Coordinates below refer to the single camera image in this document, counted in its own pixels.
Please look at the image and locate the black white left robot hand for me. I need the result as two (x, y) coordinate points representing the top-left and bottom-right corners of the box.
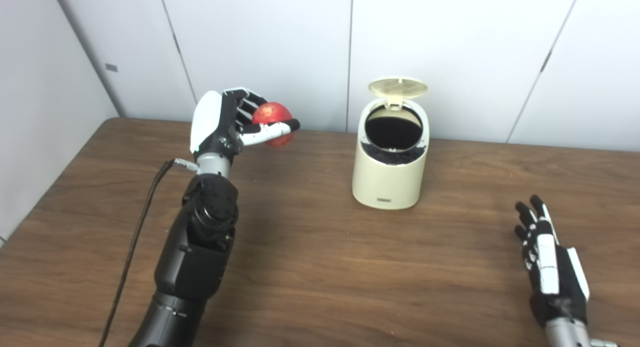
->
(189, 87), (301, 164)

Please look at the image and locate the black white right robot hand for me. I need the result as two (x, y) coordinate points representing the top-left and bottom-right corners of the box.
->
(514, 194), (591, 329)

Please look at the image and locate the red apple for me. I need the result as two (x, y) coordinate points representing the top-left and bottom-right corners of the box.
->
(251, 102), (295, 148)

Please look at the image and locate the cream round bin lid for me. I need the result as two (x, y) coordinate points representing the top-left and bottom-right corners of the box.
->
(368, 77), (429, 111)

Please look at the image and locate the cream-colored bin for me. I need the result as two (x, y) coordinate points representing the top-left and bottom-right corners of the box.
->
(351, 77), (431, 211)

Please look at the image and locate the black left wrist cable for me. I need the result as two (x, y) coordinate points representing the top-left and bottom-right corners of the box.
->
(98, 158), (199, 347)

